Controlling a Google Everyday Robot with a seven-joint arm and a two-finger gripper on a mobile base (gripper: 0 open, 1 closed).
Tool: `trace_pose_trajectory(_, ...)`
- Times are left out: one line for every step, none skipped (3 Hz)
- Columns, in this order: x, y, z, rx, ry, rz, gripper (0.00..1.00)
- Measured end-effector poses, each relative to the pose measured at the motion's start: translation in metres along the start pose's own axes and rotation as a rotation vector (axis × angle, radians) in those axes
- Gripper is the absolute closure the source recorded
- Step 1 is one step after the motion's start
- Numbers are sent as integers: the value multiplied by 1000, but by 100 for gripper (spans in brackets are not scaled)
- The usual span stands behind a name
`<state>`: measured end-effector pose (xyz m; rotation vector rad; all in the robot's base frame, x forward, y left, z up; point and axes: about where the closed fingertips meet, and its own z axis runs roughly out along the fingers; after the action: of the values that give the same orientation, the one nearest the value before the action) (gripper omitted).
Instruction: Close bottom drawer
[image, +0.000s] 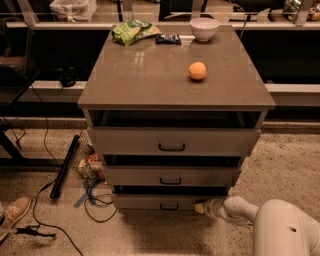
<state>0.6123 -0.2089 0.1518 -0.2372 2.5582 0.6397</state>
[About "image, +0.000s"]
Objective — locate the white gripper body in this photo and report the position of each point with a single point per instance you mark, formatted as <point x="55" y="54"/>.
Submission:
<point x="212" y="208"/>

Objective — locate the grey bottom drawer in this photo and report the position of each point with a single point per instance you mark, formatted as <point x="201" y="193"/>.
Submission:
<point x="176" y="198"/>

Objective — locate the grey drawer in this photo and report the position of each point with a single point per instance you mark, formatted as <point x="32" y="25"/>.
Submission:
<point x="174" y="141"/>
<point x="176" y="198"/>
<point x="172" y="176"/>

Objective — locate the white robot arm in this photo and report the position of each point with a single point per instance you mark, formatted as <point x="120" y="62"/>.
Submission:
<point x="279" y="227"/>

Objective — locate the grey drawer cabinet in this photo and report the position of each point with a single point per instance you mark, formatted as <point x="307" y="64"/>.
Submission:
<point x="147" y="85"/>

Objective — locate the grey middle drawer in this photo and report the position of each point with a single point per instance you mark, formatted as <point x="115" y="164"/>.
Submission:
<point x="172" y="176"/>

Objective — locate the grey top drawer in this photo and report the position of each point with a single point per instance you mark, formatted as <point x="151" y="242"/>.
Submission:
<point x="174" y="141"/>

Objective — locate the colourful snack box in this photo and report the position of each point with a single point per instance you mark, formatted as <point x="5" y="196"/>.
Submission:
<point x="91" y="167"/>

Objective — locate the orange fruit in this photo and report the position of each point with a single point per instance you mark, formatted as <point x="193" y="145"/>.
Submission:
<point x="197" y="71"/>

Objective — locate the black tube on floor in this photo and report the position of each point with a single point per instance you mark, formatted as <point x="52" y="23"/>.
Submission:
<point x="56" y="189"/>

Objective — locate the dark blue snack packet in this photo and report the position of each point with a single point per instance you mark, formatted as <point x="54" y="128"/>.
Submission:
<point x="165" y="39"/>

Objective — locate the white bowl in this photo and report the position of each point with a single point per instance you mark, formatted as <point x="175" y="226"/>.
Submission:
<point x="203" y="29"/>

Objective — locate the tan shoe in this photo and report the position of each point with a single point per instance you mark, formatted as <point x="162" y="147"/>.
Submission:
<point x="12" y="213"/>

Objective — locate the black headphones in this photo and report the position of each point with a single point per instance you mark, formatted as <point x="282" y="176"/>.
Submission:
<point x="67" y="77"/>

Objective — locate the green chip bag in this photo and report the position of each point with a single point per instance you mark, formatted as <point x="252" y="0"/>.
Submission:
<point x="129" y="32"/>

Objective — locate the white plastic bag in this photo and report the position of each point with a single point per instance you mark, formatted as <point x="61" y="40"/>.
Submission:
<point x="74" y="10"/>

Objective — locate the black chair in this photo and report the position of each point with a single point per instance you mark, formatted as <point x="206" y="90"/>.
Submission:
<point x="17" y="73"/>

